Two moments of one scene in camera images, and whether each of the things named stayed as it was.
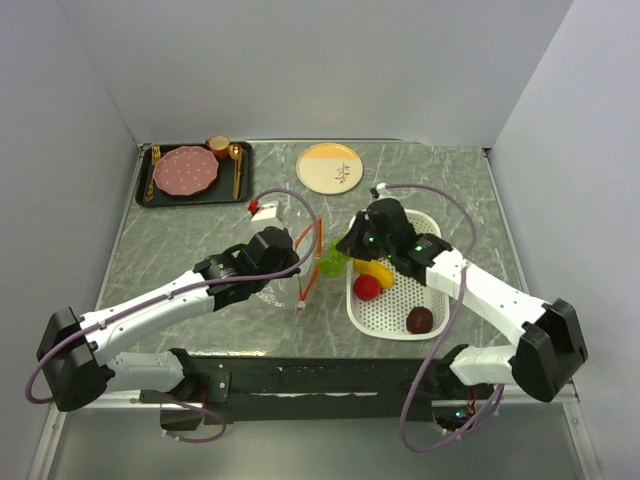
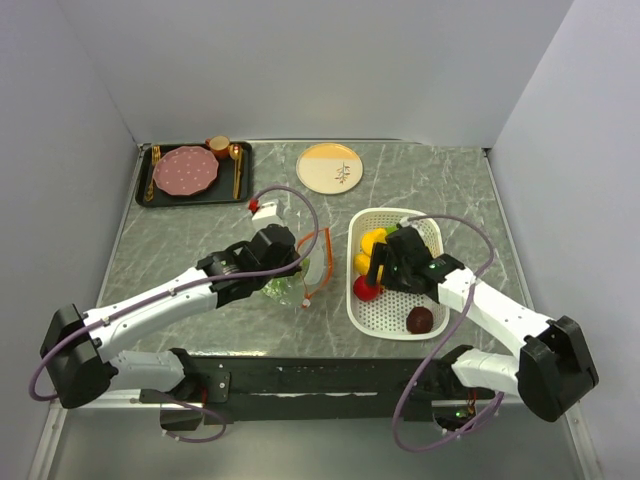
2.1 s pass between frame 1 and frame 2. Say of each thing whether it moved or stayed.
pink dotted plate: stayed
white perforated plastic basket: stayed
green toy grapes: moved
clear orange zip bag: moved
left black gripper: stayed
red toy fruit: stayed
